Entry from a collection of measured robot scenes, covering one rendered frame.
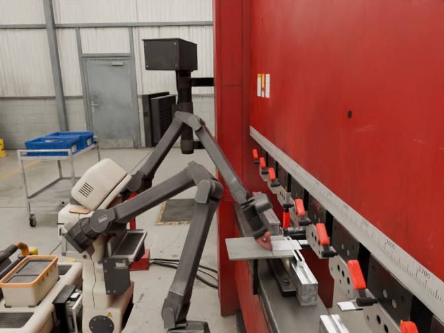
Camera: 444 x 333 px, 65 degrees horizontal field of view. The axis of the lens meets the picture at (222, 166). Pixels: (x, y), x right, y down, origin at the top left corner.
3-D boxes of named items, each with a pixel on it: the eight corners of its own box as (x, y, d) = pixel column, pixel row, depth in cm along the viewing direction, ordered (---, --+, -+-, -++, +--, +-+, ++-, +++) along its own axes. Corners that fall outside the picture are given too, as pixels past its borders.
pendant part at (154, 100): (165, 136, 282) (163, 91, 273) (180, 137, 280) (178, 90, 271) (144, 147, 239) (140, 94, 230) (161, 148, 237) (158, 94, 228)
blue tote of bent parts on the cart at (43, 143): (41, 150, 435) (39, 137, 431) (81, 150, 435) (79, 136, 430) (26, 157, 401) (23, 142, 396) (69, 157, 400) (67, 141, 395)
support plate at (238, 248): (224, 240, 158) (224, 238, 158) (282, 237, 160) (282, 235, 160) (229, 260, 141) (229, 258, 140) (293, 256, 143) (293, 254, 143)
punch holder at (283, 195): (276, 198, 156) (277, 162, 152) (295, 197, 157) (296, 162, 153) (285, 211, 142) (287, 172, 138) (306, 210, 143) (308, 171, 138)
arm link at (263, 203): (238, 193, 152) (233, 192, 144) (262, 182, 149) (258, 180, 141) (250, 219, 149) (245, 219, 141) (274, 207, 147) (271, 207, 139)
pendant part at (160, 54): (172, 151, 293) (166, 44, 271) (201, 152, 289) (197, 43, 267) (150, 166, 245) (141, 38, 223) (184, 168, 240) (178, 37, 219)
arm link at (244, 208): (238, 205, 147) (238, 210, 142) (253, 197, 146) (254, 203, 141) (246, 217, 149) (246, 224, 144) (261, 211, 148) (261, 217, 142)
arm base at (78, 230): (77, 221, 127) (63, 236, 115) (94, 208, 126) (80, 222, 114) (94, 238, 129) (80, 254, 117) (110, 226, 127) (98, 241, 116)
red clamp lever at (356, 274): (347, 259, 77) (360, 305, 71) (365, 258, 77) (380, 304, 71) (344, 261, 78) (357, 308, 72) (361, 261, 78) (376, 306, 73)
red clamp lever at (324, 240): (315, 222, 96) (324, 256, 90) (330, 221, 96) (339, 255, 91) (313, 225, 97) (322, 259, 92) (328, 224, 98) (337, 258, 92)
